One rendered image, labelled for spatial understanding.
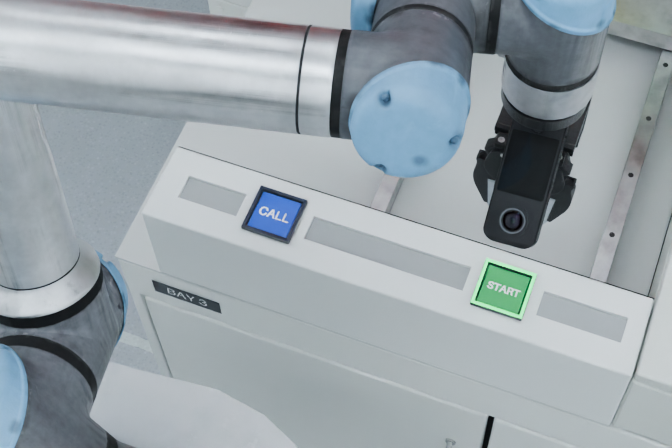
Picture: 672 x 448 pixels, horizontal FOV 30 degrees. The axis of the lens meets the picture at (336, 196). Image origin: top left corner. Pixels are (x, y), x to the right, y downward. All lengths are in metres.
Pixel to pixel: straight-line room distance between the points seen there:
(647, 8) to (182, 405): 0.77
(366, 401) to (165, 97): 0.84
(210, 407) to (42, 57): 0.66
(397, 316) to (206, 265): 0.23
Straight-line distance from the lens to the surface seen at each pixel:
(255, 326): 1.54
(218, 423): 1.43
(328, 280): 1.34
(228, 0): 2.12
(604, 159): 1.60
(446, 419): 1.57
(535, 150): 1.05
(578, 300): 1.34
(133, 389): 1.45
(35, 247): 1.16
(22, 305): 1.20
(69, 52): 0.86
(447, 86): 0.81
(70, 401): 1.18
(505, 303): 1.32
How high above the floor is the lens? 2.14
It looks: 59 degrees down
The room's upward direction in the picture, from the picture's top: 3 degrees counter-clockwise
